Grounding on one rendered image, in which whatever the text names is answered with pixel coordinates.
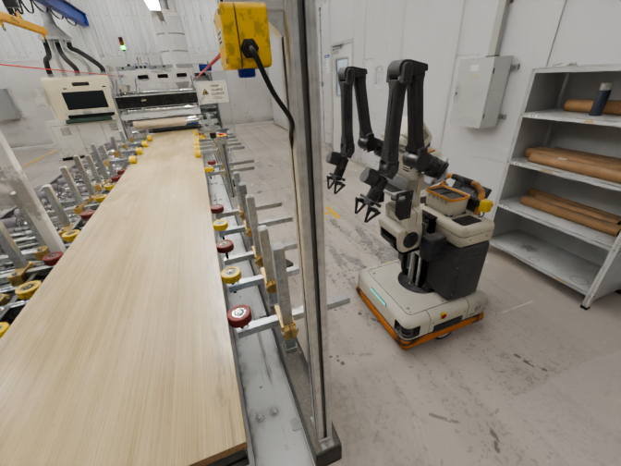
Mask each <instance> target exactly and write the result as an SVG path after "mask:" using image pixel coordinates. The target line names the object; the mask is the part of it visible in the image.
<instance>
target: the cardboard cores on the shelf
mask: <svg viewBox="0 0 621 466"><path fill-rule="evenodd" d="M593 102H594V99H576V98H569V99H568V100H566V102H565V104H564V110H565V111H573V112H584V113H589V112H590V110H591V107H592V104H593ZM603 114H608V115H620V116H621V101H620V100H608V101H607V103H606V105H605V108H604V109H603ZM524 155H525V157H528V158H529V161H530V162H532V163H536V164H540V165H544V166H550V167H554V168H558V169H562V170H565V171H569V172H574V173H578V174H581V175H585V176H589V177H593V178H599V179H603V180H607V181H612V182H615V183H619V184H621V158H615V157H611V156H605V155H600V154H595V153H585V152H581V151H575V150H570V149H565V148H560V147H554V148H553V149H552V148H546V147H541V146H537V147H536V148H530V147H529V148H528V149H527V150H526V152H525V154H524ZM527 194H528V195H529V196H527V195H524V196H522V197H521V199H520V203H522V204H525V205H527V206H530V207H533V208H535V209H538V210H541V211H544V212H546V213H549V214H551V215H556V216H559V217H562V218H564V219H566V220H569V221H572V222H575V223H578V224H581V225H583V226H585V227H590V228H593V229H596V230H598V231H601V232H603V233H606V234H609V235H612V236H614V237H618V235H619V233H620V231H621V216H619V215H614V214H611V213H608V212H605V211H602V210H599V209H596V208H593V207H590V206H588V205H585V204H582V203H578V202H573V201H570V200H568V199H565V198H562V197H559V196H556V195H553V194H550V193H547V192H544V191H541V190H536V189H534V188H530V189H528V191H527ZM530 196H532V197H530ZM533 197H534V198H533Z"/></svg>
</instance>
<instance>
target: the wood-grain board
mask: <svg viewBox="0 0 621 466"><path fill-rule="evenodd" d="M193 130H197V131H199V130H198V129H192V130H183V131H175V132H166V133H157V134H153V135H152V141H148V144H149V147H143V148H142V150H143V154H141V155H137V156H136V157H137V160H138V163H137V164H133V165H132V164H130V166H129V167H128V169H127V170H126V171H125V173H124V174H123V175H122V177H121V178H120V180H118V182H117V183H116V184H115V186H114V187H113V188H112V190H111V191H110V192H109V194H108V195H107V196H106V198H105V199H104V200H103V202H102V203H101V205H100V206H99V207H98V209H97V210H96V211H95V213H94V214H93V215H92V217H91V218H90V220H89V221H88V222H87V224H86V225H85V227H84V228H83V229H82V230H81V231H80V233H79V234H78V235H77V237H76V238H75V239H74V241H73V242H72V243H71V245H70V246H69V247H68V249H67V250H66V252H65V253H64V254H63V256H62V257H61V258H60V260H59V261H58V262H57V264H56V265H55V267H54V268H53V269H52V271H51V272H50V274H49V275H48V276H47V278H46V279H45V280H44V281H43V282H42V284H41V285H40V286H39V288H38V289H37V290H36V292H35V293H34V294H33V296H32V297H31V298H30V300H29V301H28V303H27V304H26V305H25V307H24V308H23V309H22V311H21V312H20V313H19V315H18V317H17V318H16V319H15V321H14V322H13V323H12V325H11V326H10V327H9V328H8V329H7V331H6V332H5V333H4V335H3V336H2V337H1V339H0V466H206V465H208V464H210V463H213V462H215V461H217V460H220V459H222V458H225V457H227V456H229V455H232V454H234V453H236V452H239V451H240V450H242V449H245V448H247V447H248V441H247V435H246V429H245V424H244V417H243V411H242V406H241V399H240V394H239V388H238V381H237V370H236V365H235V359H234V352H233V347H232V341H231V335H230V329H229V323H228V320H227V311H226V305H225V294H224V288H223V282H222V278H221V270H220V264H219V258H218V252H217V249H216V240H215V235H214V229H213V218H212V212H211V205H210V200H209V193H208V188H207V182H206V176H205V170H204V164H203V158H202V154H201V157H198V158H196V157H195V154H194V140H193V139H196V138H199V137H200V135H199V133H198V136H194V134H193Z"/></svg>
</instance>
